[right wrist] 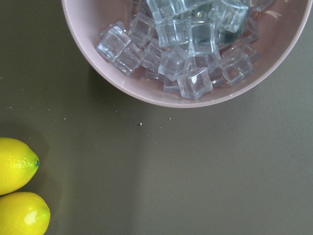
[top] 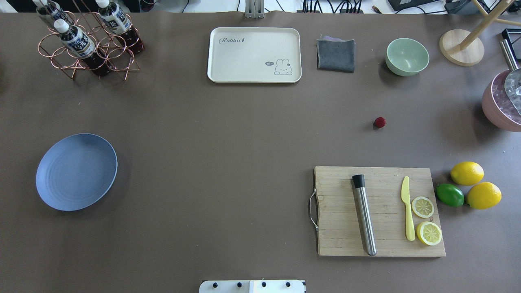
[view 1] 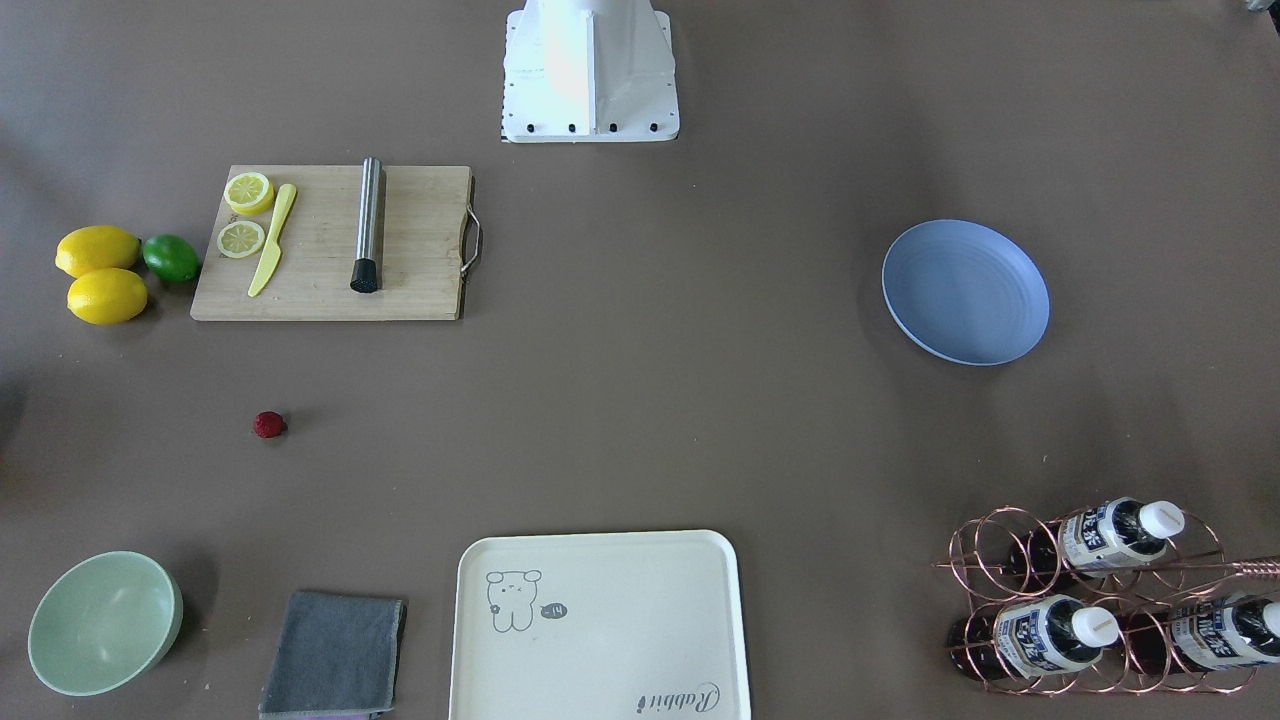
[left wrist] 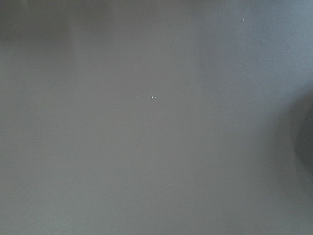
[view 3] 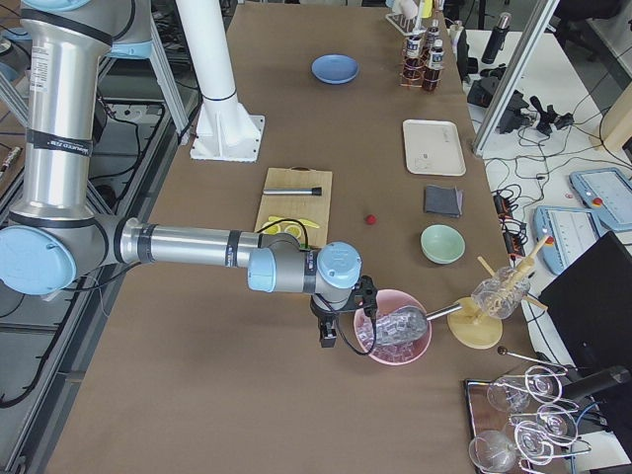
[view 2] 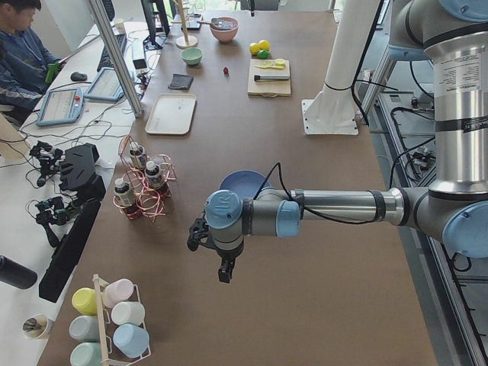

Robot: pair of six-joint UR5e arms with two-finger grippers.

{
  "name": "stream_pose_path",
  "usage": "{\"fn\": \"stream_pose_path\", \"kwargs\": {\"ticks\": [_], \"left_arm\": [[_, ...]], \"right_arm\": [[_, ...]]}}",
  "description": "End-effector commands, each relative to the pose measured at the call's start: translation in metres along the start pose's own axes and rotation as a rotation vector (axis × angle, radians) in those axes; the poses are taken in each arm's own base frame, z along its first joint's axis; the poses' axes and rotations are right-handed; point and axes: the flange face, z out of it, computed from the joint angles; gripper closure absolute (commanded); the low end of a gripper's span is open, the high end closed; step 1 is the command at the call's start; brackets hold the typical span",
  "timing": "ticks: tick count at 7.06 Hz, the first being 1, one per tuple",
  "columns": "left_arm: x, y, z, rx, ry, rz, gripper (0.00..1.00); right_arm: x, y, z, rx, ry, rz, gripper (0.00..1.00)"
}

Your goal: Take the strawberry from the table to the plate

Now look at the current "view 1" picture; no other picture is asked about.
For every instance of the blue plate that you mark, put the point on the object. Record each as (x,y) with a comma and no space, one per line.
(965,293)

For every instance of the red strawberry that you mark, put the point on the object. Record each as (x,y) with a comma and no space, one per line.
(269,425)

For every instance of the wooden cutting board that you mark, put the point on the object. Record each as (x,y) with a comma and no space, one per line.
(424,252)

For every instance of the cream rabbit tray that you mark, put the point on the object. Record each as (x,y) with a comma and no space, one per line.
(631,625)

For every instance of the steel muddler black tip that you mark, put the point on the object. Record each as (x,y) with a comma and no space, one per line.
(366,273)

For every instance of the lemon slice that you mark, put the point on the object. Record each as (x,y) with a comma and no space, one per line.
(238,240)

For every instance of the grey folded cloth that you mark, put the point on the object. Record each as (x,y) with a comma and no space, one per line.
(336,658)

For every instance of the lemon half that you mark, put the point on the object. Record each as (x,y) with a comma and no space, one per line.
(249,193)

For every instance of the green lime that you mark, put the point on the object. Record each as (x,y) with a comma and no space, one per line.
(170,258)

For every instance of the lower drink bottle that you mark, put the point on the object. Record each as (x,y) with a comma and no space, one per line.
(1231,632)
(1054,635)

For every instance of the top dark drink bottle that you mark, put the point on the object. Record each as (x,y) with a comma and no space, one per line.
(1120,534)

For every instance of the lower yellow lemon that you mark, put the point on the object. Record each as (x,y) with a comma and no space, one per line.
(107,296)

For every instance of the yellow lemon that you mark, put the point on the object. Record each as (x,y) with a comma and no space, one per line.
(96,247)
(107,296)

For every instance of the upper yellow lemon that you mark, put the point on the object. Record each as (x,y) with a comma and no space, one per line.
(96,247)

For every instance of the green bowl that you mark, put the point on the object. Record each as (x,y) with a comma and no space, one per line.
(104,622)

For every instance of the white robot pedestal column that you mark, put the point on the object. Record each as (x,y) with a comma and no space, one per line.
(589,72)

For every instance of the copper wire bottle rack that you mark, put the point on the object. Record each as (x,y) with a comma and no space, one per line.
(990,558)

